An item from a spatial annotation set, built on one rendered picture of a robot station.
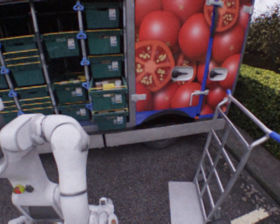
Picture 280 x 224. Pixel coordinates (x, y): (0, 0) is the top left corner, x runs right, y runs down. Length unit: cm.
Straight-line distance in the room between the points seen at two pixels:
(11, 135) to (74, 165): 17
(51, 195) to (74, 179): 27
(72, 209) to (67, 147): 17
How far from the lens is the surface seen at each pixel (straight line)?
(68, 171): 44
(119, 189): 198
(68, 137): 42
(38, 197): 72
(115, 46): 173
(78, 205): 47
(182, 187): 204
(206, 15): 190
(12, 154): 49
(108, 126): 176
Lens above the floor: 166
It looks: 29 degrees down
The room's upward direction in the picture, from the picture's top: straight up
